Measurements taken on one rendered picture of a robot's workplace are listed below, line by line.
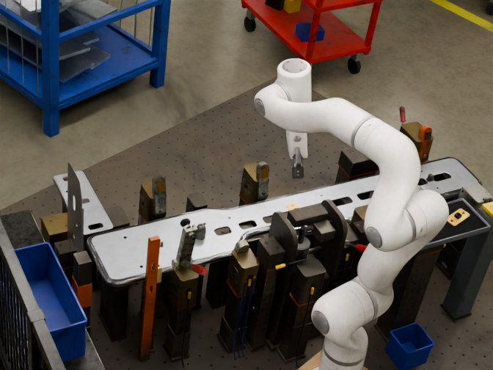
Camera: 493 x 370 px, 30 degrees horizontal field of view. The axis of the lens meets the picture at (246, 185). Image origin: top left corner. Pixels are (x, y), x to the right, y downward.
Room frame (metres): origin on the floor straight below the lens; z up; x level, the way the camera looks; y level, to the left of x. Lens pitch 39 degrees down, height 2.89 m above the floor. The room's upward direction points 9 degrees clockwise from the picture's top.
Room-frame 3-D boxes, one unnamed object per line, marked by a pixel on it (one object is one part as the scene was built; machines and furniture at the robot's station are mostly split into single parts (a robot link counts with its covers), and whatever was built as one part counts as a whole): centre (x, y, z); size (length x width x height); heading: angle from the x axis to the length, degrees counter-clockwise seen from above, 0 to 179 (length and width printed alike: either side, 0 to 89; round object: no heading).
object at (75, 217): (1.86, 0.45, 1.17); 0.12 x 0.01 x 0.34; 33
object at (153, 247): (1.80, 0.22, 0.95); 0.03 x 0.01 x 0.50; 123
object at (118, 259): (2.26, -0.18, 1.00); 1.38 x 0.22 x 0.02; 123
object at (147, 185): (2.20, 0.29, 0.87); 0.12 x 0.07 x 0.35; 33
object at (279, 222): (2.02, -0.20, 0.95); 0.18 x 0.13 x 0.49; 123
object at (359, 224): (2.11, -0.37, 0.90); 0.05 x 0.05 x 0.40; 33
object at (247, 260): (1.91, -0.04, 0.88); 0.11 x 0.07 x 0.37; 33
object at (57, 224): (1.95, 0.52, 0.88); 0.08 x 0.08 x 0.36; 33
